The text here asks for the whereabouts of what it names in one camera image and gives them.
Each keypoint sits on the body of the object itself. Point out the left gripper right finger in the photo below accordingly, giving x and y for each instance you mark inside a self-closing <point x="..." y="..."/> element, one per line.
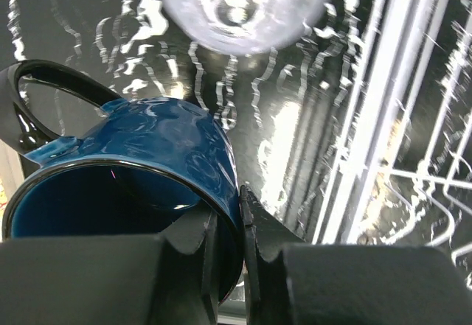
<point x="288" y="281"/>

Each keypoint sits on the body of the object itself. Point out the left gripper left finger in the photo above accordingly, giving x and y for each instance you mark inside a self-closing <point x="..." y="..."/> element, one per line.
<point x="165" y="278"/>

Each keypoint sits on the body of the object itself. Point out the dark blue ribbed mug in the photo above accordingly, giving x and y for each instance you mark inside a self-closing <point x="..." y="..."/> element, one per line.
<point x="144" y="166"/>

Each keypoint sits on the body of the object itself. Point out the clear glass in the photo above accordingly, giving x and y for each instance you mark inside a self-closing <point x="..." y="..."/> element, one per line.
<point x="244" y="27"/>

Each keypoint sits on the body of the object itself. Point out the black marbled table mat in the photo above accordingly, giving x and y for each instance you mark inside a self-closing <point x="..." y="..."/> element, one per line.
<point x="278" y="108"/>

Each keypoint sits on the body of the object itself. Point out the white wire dish rack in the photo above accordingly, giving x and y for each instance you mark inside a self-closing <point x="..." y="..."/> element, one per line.
<point x="400" y="171"/>

